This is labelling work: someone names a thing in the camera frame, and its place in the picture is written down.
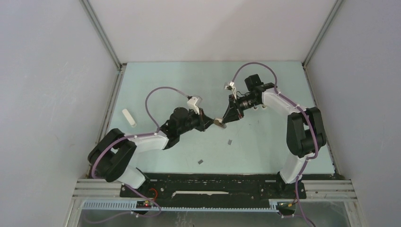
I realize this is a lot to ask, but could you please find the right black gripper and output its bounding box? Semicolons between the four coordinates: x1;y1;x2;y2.
222;94;260;123

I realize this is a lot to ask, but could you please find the white stapler at left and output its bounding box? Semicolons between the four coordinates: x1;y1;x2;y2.
122;109;137;128

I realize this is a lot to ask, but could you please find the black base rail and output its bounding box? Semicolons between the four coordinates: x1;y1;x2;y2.
137;173;306;209

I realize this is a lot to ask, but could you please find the beige brown mini stapler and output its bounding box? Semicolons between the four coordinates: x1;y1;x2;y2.
213;118;227;129

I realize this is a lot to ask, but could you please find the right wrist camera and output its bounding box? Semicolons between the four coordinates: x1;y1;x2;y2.
224;81;236;95

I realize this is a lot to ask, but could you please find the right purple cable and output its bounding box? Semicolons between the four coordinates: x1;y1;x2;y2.
232;62;320;227

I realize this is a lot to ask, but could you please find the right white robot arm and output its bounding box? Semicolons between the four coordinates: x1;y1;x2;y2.
220;74;327;198

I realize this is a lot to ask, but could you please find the purple cable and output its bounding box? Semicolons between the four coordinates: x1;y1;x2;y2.
232;62;320;227
91;87;192;217

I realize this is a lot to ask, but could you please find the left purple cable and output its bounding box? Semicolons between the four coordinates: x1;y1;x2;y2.
91;87;192;217

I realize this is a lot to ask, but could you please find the grey white stapler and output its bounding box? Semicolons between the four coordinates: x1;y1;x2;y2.
253;105;267;111

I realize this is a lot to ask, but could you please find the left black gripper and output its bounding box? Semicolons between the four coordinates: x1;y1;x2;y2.
177;107;215;135

